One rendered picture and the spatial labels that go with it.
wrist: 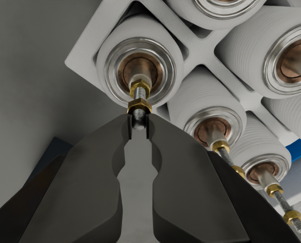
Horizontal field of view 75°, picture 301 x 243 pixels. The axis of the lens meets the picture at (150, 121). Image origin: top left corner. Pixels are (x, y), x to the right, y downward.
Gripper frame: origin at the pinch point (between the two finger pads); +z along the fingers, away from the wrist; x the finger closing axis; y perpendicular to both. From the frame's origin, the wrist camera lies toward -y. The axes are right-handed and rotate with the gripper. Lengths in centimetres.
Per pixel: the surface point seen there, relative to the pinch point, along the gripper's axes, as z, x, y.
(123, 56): 9.5, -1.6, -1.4
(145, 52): 9.5, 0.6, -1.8
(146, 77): 6.8, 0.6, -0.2
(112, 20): 16.9, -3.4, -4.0
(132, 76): 6.9, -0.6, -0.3
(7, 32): 35.0, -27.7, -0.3
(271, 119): 16.9, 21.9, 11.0
